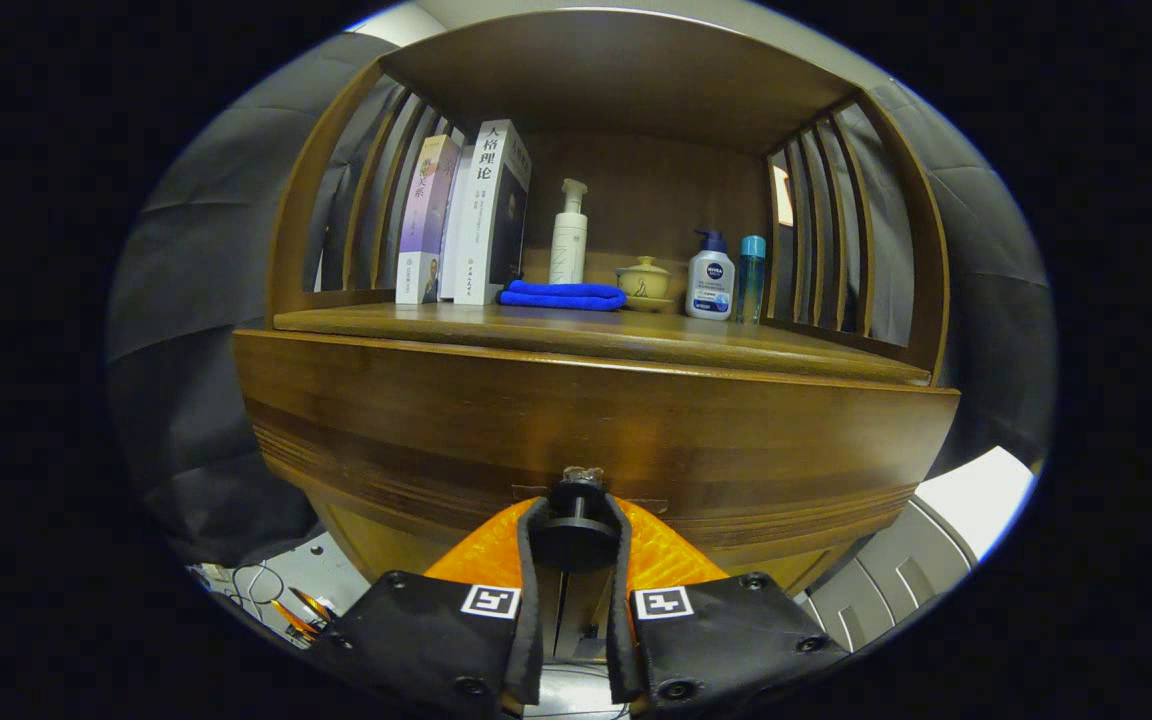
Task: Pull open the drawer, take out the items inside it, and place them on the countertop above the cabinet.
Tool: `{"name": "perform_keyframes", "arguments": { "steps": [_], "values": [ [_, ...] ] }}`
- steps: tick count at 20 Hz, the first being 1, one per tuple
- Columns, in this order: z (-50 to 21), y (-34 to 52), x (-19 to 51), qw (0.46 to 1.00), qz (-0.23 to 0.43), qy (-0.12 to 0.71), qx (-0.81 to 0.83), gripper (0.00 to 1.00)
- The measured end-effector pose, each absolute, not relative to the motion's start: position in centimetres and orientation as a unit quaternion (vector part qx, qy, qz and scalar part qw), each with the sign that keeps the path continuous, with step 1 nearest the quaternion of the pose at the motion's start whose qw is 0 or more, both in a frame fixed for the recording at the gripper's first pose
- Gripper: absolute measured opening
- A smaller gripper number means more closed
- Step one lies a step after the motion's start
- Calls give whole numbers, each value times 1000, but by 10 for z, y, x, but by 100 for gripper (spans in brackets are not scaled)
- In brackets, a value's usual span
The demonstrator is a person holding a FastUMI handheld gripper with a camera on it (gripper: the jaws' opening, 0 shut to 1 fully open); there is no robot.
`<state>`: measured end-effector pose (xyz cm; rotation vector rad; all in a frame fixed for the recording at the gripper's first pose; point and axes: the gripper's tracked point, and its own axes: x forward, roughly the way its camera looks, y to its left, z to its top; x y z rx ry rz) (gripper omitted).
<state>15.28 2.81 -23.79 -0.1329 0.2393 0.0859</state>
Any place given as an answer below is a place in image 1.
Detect brown wooden cabinet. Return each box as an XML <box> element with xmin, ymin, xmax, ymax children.
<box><xmin>233</xmin><ymin>8</ymin><xmax>962</xmax><ymax>661</ymax></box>

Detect blue folded cloth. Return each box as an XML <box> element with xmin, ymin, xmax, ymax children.
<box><xmin>498</xmin><ymin>280</ymin><xmax>628</xmax><ymax>312</ymax></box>

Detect teal slim bottle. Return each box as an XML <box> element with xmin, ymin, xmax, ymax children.
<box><xmin>735</xmin><ymin>235</ymin><xmax>767</xmax><ymax>324</ymax></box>

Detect black drawer knob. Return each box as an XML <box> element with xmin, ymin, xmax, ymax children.
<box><xmin>532</xmin><ymin>466</ymin><xmax>623</xmax><ymax>573</ymax></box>

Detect grey ridged panel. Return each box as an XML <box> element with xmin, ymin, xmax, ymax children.
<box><xmin>801</xmin><ymin>495</ymin><xmax>977</xmax><ymax>651</ymax></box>

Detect thick white and black book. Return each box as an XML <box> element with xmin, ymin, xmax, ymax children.
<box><xmin>453</xmin><ymin>119</ymin><xmax>533</xmax><ymax>306</ymax></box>

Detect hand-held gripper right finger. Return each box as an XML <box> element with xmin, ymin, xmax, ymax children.
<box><xmin>604</xmin><ymin>495</ymin><xmax>849</xmax><ymax>716</ymax></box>

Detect white bottle with blue cap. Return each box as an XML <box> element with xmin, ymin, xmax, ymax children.
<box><xmin>685</xmin><ymin>230</ymin><xmax>736</xmax><ymax>321</ymax></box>

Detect thin white book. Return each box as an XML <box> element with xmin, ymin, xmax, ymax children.
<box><xmin>439</xmin><ymin>145</ymin><xmax>477</xmax><ymax>301</ymax></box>

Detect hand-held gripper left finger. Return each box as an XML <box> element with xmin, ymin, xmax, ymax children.
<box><xmin>321</xmin><ymin>497</ymin><xmax>549</xmax><ymax>720</ymax></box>

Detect beige lidded teacup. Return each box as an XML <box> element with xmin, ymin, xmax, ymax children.
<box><xmin>615</xmin><ymin>256</ymin><xmax>677</xmax><ymax>313</ymax></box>

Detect wooden drawer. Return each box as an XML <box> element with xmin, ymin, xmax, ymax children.
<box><xmin>233</xmin><ymin>330</ymin><xmax>962</xmax><ymax>601</ymax></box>

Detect white flat board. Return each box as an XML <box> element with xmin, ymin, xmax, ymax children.
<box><xmin>916</xmin><ymin>446</ymin><xmax>1037</xmax><ymax>561</ymax></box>

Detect thin looped cable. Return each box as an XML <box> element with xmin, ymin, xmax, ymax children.
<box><xmin>226</xmin><ymin>562</ymin><xmax>287</xmax><ymax>607</ymax></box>

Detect purple book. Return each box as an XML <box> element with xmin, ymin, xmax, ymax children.
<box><xmin>395</xmin><ymin>135</ymin><xmax>462</xmax><ymax>306</ymax></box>

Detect white pump bottle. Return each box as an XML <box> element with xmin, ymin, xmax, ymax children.
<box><xmin>549</xmin><ymin>179</ymin><xmax>589</xmax><ymax>286</ymax></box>

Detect wooden countertop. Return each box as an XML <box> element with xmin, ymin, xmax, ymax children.
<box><xmin>273</xmin><ymin>300</ymin><xmax>934</xmax><ymax>386</ymax></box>

